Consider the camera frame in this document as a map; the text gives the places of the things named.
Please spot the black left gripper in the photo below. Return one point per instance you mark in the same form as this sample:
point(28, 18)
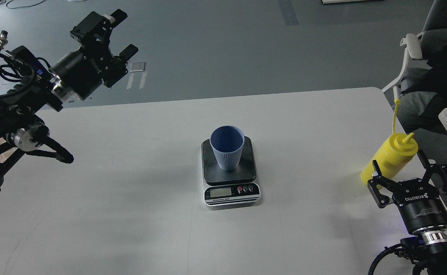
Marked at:
point(81, 72)

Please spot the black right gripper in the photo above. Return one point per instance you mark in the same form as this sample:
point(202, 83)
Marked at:
point(418, 208)

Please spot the yellow squeeze bottle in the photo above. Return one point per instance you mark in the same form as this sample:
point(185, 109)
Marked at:
point(394, 153)

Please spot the blue ribbed cup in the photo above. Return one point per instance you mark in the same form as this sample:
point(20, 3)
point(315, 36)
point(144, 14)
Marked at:
point(227, 143)

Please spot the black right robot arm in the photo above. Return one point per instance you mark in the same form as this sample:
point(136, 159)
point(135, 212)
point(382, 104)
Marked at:
point(427, 251)

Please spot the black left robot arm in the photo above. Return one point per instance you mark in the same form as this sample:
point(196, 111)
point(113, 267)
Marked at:
point(26, 86)

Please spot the digital kitchen scale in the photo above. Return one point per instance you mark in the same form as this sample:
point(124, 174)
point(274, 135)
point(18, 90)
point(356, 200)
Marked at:
point(227, 189)

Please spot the silver floor plate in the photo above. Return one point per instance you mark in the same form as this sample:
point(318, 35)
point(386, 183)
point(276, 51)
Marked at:
point(137, 66)

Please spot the grey office chair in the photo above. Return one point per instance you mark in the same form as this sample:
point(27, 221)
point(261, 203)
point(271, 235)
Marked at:
point(422, 82)

